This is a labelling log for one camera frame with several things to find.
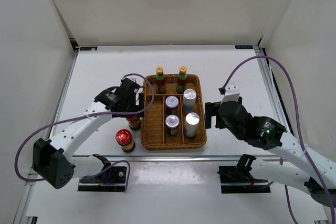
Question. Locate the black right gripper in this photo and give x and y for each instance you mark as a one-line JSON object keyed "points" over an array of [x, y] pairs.
{"points": [[210, 111]]}

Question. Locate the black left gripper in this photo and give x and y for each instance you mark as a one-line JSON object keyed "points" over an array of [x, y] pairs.
{"points": [[140, 106]]}

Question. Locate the green sauce bottle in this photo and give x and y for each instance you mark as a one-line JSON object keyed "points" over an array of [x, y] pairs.
{"points": [[160, 80], [181, 80]]}

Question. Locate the red lid sauce jar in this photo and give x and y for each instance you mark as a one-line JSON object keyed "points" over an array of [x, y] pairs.
{"points": [[125, 139], [134, 123]]}

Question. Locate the white lid jar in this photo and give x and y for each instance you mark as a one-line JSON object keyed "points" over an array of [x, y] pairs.
{"points": [[172, 124], [171, 105]]}

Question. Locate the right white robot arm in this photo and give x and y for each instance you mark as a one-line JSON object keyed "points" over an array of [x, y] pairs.
{"points": [[310, 172]]}

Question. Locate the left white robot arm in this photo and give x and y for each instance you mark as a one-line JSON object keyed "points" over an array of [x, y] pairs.
{"points": [[53, 159]]}

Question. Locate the silver lid salt shaker near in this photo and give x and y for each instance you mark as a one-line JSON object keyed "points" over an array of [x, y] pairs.
{"points": [[191, 123]]}

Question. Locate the silver lid salt shaker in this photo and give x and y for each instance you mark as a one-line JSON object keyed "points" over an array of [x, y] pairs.
{"points": [[189, 100], [191, 123]]}

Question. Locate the silver lid salt shaker far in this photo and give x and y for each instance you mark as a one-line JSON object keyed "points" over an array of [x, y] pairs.
{"points": [[189, 100]]}

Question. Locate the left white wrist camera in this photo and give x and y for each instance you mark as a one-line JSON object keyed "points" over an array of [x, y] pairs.
{"points": [[127, 80]]}

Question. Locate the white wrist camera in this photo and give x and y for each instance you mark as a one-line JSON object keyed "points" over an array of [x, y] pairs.
{"points": [[127, 80], [230, 93]]}

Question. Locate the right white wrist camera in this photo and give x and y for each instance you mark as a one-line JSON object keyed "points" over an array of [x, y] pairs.
{"points": [[230, 93]]}

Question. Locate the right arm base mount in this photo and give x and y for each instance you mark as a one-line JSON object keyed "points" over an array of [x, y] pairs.
{"points": [[232, 182]]}

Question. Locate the aluminium table edge rail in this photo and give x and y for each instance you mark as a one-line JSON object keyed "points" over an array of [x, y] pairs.
{"points": [[174, 158]]}

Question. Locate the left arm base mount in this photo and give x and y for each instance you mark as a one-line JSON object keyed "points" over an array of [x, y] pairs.
{"points": [[112, 181]]}

